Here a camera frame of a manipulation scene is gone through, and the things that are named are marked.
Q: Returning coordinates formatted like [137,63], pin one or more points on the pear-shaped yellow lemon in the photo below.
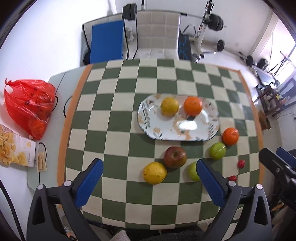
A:
[154,173]

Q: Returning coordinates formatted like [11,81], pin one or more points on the blue-seated chair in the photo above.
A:
[105,39]

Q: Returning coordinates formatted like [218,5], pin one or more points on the red plastic bag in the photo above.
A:
[30,104]

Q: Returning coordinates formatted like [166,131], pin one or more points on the barbell on floor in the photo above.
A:
[247,59]

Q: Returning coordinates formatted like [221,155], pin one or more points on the green white checkered tablecloth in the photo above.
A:
[101,122]

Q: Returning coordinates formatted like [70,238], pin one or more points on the orange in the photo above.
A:
[230,136]
[193,105]

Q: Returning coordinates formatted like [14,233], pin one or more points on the small wooden stool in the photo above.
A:
[264,122]

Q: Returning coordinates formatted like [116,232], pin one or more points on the cherry tomato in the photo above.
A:
[233,178]
[241,164]

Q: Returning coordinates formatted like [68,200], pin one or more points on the small paper packet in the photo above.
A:
[41,162]

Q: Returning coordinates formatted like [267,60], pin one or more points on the round yellow lemon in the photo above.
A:
[169,106]

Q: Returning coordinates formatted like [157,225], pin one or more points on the oval floral ceramic plate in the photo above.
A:
[181,126]

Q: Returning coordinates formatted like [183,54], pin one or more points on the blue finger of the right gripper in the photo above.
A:
[286,156]

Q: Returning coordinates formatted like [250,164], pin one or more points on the black blue bag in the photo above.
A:
[184,48]

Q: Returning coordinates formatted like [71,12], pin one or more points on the dark red apple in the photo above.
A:
[175,157]

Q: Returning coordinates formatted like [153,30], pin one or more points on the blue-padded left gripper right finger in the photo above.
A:
[254,222]

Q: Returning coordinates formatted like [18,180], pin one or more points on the yellow snack box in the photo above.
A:
[16,149]

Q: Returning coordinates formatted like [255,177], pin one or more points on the white weight bench rack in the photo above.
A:
[199,34]

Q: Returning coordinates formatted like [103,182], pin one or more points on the green apple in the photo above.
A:
[192,171]
[217,151]

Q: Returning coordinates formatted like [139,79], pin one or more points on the white padded chair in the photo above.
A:
[157,35]

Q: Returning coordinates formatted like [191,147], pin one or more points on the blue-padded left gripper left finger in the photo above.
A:
[44,222]

